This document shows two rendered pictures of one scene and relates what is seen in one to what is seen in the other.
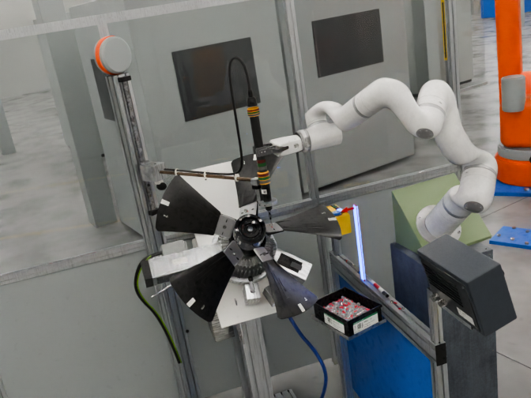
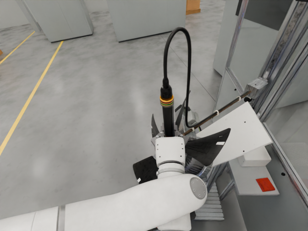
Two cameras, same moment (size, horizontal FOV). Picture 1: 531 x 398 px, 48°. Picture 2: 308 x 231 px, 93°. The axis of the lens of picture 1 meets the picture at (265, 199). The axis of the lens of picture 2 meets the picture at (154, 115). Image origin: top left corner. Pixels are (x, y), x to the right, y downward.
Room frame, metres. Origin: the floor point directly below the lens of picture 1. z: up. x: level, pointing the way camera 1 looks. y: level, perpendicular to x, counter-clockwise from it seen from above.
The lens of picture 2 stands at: (2.23, -0.35, 1.94)
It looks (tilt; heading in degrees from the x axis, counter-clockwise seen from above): 47 degrees down; 113
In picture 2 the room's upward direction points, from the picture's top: 9 degrees counter-clockwise
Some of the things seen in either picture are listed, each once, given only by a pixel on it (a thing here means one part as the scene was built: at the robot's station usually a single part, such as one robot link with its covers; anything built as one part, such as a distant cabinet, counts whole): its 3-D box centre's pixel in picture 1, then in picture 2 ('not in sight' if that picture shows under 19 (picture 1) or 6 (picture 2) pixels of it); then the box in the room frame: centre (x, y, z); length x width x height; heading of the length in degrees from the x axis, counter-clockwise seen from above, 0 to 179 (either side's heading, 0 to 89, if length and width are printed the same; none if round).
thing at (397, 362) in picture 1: (386, 376); not in sight; (2.13, -0.38, 0.45); 0.82 x 0.01 x 0.66; 14
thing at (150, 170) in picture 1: (152, 171); (255, 88); (2.55, 0.47, 1.37); 0.10 x 0.07 x 0.08; 49
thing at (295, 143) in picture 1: (287, 144); (170, 153); (2.17, -0.11, 1.49); 0.11 x 0.10 x 0.07; 104
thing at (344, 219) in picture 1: (333, 222); not in sight; (2.51, -0.29, 1.02); 0.16 x 0.10 x 0.11; 14
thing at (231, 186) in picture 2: not in sight; (230, 186); (2.64, 0.24, 0.42); 0.04 x 0.04 x 0.83; 14
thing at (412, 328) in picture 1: (378, 298); not in sight; (2.13, -0.38, 0.82); 0.90 x 0.04 x 0.08; 14
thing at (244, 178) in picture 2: not in sight; (247, 167); (2.64, 0.24, 0.85); 0.36 x 0.24 x 0.03; 104
